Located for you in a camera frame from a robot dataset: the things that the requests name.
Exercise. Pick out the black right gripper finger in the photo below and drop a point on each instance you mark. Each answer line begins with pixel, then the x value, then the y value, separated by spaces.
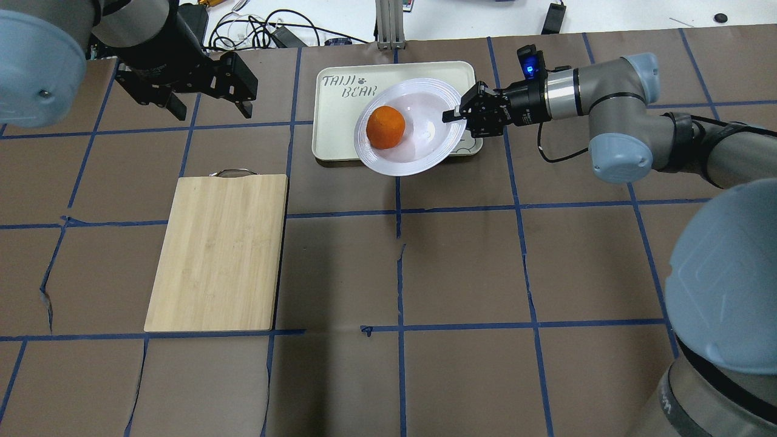
pixel 454 116

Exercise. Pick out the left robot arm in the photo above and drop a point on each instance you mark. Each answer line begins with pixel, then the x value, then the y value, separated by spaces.
pixel 43 58

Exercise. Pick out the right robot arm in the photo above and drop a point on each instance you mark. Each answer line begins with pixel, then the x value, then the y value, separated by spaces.
pixel 719 293

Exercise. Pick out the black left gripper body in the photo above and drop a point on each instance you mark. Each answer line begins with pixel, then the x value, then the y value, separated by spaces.
pixel 159 59

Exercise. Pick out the orange fruit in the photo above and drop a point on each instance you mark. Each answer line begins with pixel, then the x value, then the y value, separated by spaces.
pixel 385 127

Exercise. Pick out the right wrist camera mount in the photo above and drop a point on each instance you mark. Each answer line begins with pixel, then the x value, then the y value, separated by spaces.
pixel 533 64

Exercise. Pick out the aluminium frame post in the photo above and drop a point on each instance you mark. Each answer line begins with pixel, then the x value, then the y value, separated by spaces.
pixel 389 30

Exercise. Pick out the cream bear tray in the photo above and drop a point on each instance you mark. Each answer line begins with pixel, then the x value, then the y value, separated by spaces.
pixel 343 92

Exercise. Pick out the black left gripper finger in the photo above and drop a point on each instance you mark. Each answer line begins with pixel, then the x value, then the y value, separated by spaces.
pixel 175 106
pixel 245 108

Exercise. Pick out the black power adapter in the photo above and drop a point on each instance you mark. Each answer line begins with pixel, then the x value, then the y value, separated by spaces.
pixel 554 19

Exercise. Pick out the white round plate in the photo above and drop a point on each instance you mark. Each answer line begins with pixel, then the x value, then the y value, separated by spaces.
pixel 426 139

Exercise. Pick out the bamboo cutting board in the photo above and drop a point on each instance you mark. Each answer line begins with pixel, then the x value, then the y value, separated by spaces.
pixel 219 266

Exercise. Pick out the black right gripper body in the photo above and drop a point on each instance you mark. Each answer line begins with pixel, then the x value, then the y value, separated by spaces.
pixel 523 101

